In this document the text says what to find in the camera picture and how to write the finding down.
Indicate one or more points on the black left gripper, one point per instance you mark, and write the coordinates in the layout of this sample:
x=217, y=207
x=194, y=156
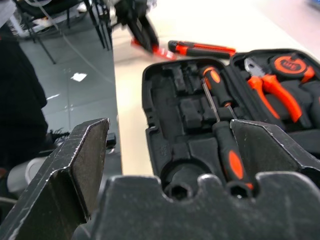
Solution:
x=130, y=10

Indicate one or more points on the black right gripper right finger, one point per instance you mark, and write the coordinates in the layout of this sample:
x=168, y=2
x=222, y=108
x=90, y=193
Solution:
x=270, y=147

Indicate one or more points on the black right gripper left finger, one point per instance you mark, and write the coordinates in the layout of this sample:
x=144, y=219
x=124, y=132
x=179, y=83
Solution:
x=50, y=190

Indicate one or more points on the red tool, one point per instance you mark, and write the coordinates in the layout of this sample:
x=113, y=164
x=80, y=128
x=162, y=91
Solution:
x=163, y=53

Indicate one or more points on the black plastic tool case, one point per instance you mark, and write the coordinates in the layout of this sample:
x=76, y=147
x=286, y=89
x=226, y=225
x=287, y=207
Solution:
x=175, y=120

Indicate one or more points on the white round object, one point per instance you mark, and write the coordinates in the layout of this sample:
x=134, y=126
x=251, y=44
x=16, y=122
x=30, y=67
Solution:
x=27, y=175

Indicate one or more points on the orange black screwdriver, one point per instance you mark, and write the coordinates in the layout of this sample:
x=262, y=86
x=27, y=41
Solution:
x=232, y=155
x=217, y=85

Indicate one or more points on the black metal chair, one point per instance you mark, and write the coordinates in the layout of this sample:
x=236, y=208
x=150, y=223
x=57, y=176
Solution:
x=101, y=22
x=37, y=15

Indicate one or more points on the orange black utility knife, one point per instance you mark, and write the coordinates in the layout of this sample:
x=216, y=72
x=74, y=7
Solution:
x=197, y=48

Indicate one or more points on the white paper sheet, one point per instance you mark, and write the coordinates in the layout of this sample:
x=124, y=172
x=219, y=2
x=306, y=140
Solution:
x=78, y=76

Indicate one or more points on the orange black tape measure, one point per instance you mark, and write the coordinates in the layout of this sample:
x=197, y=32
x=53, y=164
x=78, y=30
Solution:
x=287, y=65

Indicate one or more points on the person in black clothes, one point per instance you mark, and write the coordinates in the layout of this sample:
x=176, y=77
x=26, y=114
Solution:
x=20, y=100

